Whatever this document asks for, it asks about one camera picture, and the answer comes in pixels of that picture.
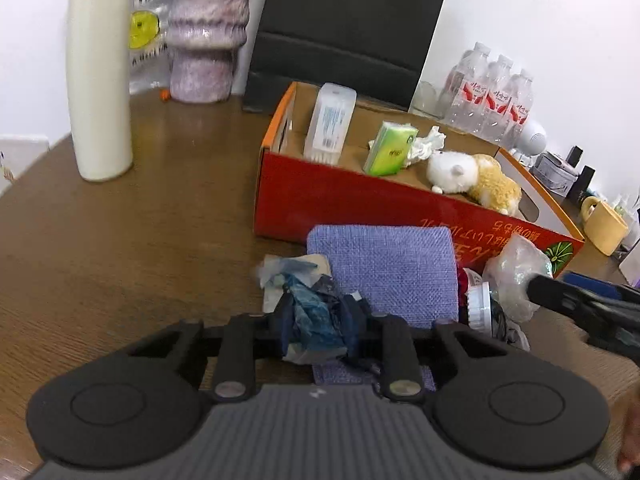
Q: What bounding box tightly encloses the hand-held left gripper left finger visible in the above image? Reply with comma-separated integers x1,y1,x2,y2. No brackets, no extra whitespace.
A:
122,292,296,403

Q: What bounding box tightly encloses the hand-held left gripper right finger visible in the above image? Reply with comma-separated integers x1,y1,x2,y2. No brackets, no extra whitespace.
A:
344,299,508,403

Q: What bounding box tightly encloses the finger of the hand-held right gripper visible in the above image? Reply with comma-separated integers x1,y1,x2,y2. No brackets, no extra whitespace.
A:
562,271,640,306
525,273,619,334

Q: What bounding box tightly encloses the blue plastic wrapper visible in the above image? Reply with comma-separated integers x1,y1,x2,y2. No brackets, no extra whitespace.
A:
254,254,372,367

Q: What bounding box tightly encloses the purple woven cloth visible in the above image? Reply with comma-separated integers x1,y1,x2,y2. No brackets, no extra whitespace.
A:
306,224,461,387

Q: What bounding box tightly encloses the red item white cap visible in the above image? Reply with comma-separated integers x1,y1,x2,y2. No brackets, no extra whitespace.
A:
457,267,494,332

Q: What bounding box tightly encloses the orange cardboard box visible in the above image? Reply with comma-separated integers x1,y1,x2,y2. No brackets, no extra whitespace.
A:
253,81,586,282

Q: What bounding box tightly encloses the wooden desktop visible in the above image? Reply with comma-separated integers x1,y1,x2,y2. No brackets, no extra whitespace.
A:
0,82,640,480

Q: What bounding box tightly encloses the person's right hand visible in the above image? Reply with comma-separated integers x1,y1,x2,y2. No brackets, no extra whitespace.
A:
617,390,640,473

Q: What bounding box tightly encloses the purple white device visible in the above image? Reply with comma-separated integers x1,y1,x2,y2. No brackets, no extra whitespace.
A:
619,240,640,284

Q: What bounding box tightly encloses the crumpled clear plastic bag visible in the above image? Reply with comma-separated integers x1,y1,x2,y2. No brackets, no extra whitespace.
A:
481,233,554,324

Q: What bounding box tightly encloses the yellow mug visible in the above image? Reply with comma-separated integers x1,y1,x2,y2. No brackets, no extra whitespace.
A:
580,195,630,256

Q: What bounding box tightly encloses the dark crumpled packet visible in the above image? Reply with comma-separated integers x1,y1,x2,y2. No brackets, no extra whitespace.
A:
492,304,531,352

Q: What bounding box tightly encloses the small clear bottle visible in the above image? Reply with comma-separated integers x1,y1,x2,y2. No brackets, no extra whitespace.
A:
611,193,636,221

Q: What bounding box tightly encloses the black cylinder bottle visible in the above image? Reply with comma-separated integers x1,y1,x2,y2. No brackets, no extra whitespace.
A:
574,165,596,202

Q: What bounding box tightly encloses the grey tin box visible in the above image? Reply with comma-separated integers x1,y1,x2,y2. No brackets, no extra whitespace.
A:
532,150,581,196

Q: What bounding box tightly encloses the white and yellow plush toy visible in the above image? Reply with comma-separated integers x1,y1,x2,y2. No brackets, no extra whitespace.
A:
426,151,523,216

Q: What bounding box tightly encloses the white figurine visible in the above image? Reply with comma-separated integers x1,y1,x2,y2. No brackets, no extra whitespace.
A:
510,119,549,167

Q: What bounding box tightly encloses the green tissue pack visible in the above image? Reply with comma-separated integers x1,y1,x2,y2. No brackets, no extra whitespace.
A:
363,120,419,177

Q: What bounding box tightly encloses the clear water bottle red label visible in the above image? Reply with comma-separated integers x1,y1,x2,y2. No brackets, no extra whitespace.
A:
440,42,490,128
472,54,515,138
495,68,534,145

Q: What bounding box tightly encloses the clear cotton swab box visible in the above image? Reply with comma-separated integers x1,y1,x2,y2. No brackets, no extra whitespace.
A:
303,83,358,164

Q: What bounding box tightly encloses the clear glass jar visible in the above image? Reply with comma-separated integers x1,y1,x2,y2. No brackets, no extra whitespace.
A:
409,81,446,120

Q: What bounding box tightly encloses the tall cream white bottle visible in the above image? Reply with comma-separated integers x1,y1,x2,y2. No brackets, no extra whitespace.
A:
66,0,140,182

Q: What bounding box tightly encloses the black paper bag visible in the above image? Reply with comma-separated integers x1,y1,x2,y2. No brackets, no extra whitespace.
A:
242,0,455,114

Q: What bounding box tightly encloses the white box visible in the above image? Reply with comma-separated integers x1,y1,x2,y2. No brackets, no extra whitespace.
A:
0,133,51,197

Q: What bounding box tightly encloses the pink mottled vase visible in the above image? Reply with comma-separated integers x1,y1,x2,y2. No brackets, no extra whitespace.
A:
166,0,257,104

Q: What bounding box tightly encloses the clear bag yellow smiley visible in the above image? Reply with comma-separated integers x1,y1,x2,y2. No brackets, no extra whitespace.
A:
129,0,172,95

